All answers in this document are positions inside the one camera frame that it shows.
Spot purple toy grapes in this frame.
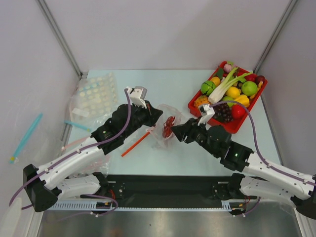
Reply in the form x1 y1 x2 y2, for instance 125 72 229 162
213 103 233 123

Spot light green toy pear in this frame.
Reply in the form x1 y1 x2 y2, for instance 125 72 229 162
222 96 234 107

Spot purple cable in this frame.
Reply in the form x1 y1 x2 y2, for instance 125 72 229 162
208 100 316 186
9 87 133 218

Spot orange toy pineapple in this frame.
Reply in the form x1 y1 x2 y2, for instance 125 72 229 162
194 95 210 109

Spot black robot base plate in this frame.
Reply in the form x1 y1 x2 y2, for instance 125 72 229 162
95 174 252 209

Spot green toy apple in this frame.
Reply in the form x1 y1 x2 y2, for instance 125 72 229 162
241 81 257 96

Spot red toy pepper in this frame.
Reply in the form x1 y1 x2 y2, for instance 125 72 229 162
232 104 246 119

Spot dark red toy plum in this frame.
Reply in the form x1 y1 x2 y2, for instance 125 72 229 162
255 75 266 85

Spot red toy lobster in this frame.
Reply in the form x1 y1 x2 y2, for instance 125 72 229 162
162 116 176 139

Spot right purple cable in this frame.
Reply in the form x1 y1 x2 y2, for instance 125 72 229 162
208 100 316 186

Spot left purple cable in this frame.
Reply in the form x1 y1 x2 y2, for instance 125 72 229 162
9 87 133 218

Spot pink toy radish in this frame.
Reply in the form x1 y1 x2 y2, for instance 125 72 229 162
223 61 235 74

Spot red dotted zip bag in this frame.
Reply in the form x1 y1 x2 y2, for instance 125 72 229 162
120 103 185 158

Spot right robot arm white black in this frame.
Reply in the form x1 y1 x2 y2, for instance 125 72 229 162
171 118 316 219

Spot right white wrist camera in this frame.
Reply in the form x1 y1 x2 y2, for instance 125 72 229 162
198 104 215 125

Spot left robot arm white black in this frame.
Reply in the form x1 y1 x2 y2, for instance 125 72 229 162
23 101 163 212

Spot orange toy fruit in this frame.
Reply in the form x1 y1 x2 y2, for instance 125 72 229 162
210 77 221 87

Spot white green toy celery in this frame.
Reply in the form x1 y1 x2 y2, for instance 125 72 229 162
208 67 252 104

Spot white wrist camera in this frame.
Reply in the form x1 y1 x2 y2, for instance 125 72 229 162
198 104 215 125
124 86 147 109

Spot red plastic tray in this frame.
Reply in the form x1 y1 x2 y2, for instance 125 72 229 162
188 61 268 134

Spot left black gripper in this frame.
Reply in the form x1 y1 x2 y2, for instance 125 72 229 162
121 99 162 139

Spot yellow toy bell pepper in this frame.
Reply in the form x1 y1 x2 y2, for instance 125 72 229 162
234 94 250 108

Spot grey slotted cable duct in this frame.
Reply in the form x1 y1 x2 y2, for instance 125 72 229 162
48 200 245 212

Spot yellow toy lemon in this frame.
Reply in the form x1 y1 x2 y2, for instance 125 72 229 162
226 86 240 99

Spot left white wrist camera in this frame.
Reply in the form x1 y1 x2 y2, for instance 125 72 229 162
124 86 147 109

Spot blue zipper clear bag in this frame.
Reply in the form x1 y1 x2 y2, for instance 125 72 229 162
65 98 116 132

